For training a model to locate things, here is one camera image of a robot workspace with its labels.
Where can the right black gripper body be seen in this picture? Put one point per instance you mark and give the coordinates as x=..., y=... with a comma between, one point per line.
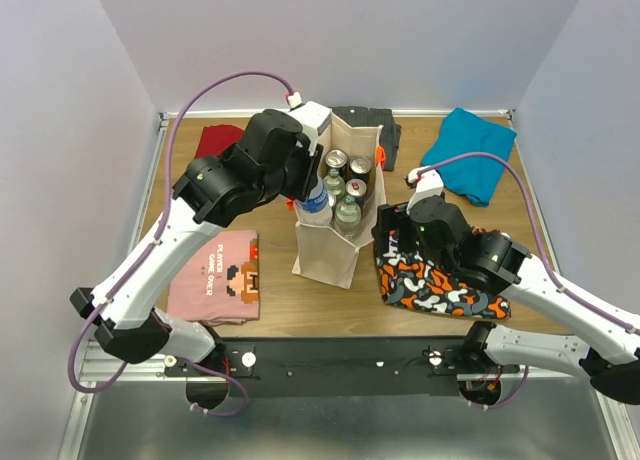
x=408, y=237

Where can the orange camouflage folded garment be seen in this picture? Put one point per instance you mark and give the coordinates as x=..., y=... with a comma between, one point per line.
x=408, y=281

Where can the red top can right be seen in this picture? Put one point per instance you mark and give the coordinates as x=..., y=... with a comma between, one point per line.
x=357, y=188

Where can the silver top can right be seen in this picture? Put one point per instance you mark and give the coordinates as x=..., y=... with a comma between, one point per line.
x=360, y=168

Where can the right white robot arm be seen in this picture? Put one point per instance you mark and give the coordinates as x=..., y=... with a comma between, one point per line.
x=430, y=260

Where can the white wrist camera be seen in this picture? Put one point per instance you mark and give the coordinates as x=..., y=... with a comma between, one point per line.
x=425, y=183
x=315, y=119

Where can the folded pink graphic shirt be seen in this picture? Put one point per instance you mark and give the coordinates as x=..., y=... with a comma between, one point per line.
x=220, y=283

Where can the folded teal shirt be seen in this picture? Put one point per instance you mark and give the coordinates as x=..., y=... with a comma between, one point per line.
x=476, y=178

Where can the blue cap water bottle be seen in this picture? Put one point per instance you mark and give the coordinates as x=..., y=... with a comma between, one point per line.
x=315, y=210

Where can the beige canvas tote bag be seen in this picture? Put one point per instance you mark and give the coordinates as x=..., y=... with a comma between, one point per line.
x=323, y=254

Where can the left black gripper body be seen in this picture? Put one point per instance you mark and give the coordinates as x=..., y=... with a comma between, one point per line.
x=297, y=170

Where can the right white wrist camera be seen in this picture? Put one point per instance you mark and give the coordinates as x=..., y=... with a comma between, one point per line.
x=425, y=183

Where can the folded red shirt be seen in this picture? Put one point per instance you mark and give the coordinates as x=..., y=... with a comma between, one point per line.
x=214, y=140

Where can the aluminium table frame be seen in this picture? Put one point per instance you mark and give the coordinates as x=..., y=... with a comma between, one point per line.
x=144, y=416

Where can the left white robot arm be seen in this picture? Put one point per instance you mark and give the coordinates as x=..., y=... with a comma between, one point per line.
x=278, y=155

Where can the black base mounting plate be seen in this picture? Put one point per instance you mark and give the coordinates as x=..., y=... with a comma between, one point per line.
x=351, y=366

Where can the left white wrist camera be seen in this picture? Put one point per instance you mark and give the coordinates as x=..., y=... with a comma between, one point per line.
x=315, y=119

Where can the folded dark grey garment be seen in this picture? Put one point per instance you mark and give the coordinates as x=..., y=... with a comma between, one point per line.
x=361, y=116

